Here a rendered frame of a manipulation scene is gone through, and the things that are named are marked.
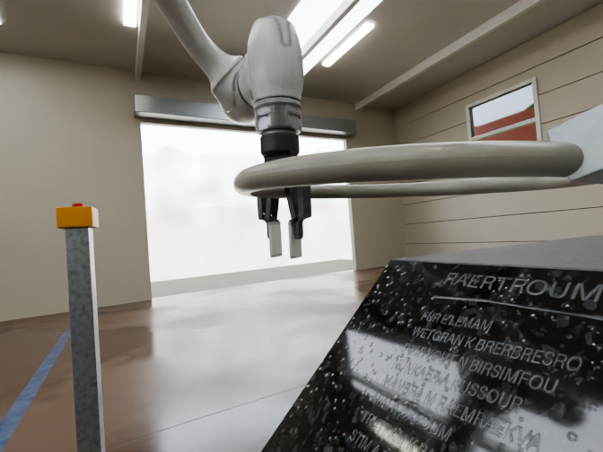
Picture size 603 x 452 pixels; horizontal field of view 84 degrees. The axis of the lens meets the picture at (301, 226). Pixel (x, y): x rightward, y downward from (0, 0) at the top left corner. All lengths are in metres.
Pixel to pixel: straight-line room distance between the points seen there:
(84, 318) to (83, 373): 0.21
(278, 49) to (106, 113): 6.21
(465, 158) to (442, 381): 0.16
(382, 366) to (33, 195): 6.41
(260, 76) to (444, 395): 0.56
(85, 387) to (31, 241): 5.00
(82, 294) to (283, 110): 1.18
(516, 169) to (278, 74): 0.44
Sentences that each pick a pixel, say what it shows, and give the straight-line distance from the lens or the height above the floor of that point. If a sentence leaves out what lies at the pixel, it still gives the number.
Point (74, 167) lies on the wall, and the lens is 6.57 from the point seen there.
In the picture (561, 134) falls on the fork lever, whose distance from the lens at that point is 0.38.
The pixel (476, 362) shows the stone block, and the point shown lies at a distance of 0.24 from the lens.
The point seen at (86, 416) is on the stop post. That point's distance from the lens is 1.69.
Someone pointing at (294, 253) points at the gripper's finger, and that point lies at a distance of 0.63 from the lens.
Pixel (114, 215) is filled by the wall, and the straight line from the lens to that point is 6.42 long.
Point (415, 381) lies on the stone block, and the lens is 0.26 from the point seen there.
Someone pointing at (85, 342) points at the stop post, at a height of 0.56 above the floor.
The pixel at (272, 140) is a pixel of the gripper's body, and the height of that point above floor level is 1.08.
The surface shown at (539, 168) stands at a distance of 0.33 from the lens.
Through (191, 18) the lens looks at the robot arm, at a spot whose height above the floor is 1.33.
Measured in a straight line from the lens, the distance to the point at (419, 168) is 0.29.
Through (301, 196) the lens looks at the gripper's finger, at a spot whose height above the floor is 0.97.
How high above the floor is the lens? 0.90
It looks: 2 degrees up
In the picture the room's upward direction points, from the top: 4 degrees counter-clockwise
